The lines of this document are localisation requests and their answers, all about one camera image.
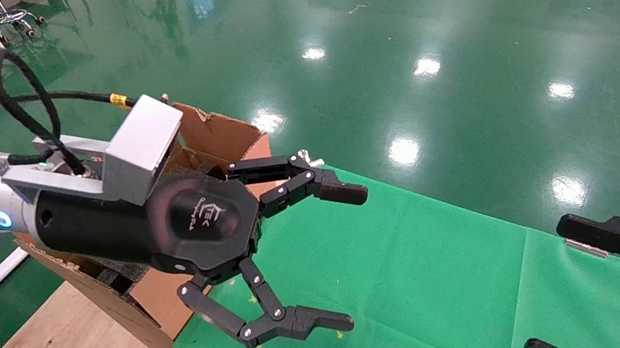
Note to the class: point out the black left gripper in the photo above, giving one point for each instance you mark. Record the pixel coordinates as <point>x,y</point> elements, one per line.
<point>205,226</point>

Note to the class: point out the large open brown carton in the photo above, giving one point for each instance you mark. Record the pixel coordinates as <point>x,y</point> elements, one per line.
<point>154,308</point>

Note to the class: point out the black foam block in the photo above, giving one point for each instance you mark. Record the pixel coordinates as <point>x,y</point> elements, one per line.
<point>120,278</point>

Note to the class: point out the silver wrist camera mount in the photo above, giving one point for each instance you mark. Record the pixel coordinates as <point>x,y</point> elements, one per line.
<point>140,149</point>

